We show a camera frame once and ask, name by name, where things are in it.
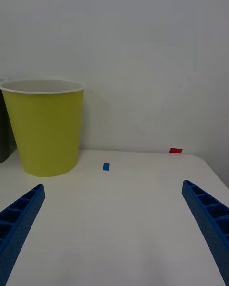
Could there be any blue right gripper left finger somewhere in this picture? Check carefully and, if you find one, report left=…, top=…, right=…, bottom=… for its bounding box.
left=0, top=184, right=46, bottom=286

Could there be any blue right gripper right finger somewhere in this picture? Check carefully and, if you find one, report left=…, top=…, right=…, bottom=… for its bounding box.
left=181, top=180, right=229, bottom=286

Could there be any grey plastic bin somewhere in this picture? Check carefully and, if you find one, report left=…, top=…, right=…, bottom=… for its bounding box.
left=0, top=76, right=18, bottom=164

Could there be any yellow-green plastic bin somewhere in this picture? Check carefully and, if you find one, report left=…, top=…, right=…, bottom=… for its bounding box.
left=0, top=79, right=85, bottom=178

